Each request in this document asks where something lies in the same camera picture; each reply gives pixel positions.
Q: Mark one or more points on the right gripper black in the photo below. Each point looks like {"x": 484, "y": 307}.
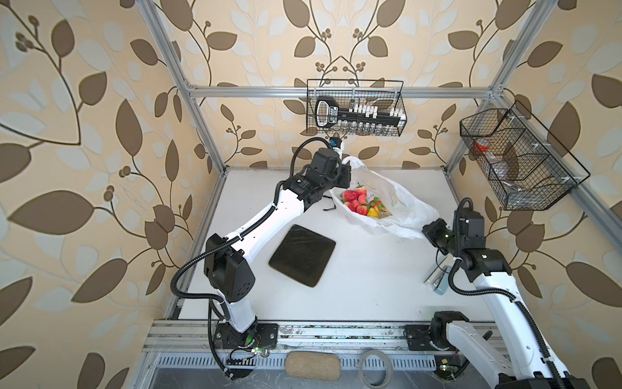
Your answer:
{"x": 429, "y": 229}

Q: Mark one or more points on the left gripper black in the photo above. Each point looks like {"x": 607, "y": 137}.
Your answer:
{"x": 345, "y": 168}

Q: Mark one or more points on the white plastic bag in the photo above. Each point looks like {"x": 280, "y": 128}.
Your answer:
{"x": 406, "y": 216}

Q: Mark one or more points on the green leafy fake sprig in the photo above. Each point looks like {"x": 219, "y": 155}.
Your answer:
{"x": 377, "y": 205}

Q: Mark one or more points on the large red fake strawberry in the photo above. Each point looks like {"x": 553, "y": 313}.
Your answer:
{"x": 350, "y": 196}

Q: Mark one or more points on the yellow fake lemon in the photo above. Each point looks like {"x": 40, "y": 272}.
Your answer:
{"x": 372, "y": 212}

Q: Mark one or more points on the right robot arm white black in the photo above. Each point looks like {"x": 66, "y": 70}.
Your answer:
{"x": 482, "y": 272}

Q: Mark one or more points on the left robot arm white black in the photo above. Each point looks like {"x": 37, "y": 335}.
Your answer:
{"x": 226, "y": 260}

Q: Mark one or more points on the yellow black tape measure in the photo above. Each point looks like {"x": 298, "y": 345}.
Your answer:
{"x": 333, "y": 207}

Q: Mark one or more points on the black socket tool set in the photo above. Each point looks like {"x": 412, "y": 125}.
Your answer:
{"x": 327, "y": 113}

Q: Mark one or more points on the black square tray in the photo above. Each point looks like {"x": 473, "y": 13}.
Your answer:
{"x": 303, "y": 255}

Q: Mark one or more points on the red cup in basket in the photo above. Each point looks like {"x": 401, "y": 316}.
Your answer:
{"x": 481, "y": 146}

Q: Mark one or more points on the grey tape roll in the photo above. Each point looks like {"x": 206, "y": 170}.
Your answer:
{"x": 375, "y": 360}

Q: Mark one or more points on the beige sponge block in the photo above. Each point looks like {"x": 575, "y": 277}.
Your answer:
{"x": 313, "y": 366}

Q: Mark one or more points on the back wire basket black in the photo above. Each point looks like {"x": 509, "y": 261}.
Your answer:
{"x": 385, "y": 94}

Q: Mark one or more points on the wire basket black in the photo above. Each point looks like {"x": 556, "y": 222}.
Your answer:
{"x": 385, "y": 94}
{"x": 528, "y": 167}

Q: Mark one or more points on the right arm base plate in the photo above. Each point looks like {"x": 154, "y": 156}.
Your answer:
{"x": 422, "y": 338}

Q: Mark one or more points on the right wire basket black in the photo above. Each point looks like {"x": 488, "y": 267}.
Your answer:
{"x": 528, "y": 167}

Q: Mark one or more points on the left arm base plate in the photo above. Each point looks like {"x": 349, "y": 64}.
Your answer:
{"x": 259, "y": 335}

